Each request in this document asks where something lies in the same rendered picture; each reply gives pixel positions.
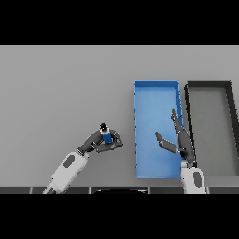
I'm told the blue pipe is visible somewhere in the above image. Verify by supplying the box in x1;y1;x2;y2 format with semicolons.
98;122;114;146

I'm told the blue bin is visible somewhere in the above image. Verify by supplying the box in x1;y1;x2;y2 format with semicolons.
133;79;187;180

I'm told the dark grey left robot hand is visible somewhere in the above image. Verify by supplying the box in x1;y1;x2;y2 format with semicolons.
77;128;124;156

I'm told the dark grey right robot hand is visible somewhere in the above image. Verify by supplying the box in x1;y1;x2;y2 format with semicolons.
154;108;197;166

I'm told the dark grey bin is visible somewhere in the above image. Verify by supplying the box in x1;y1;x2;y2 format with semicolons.
183;80;239;177

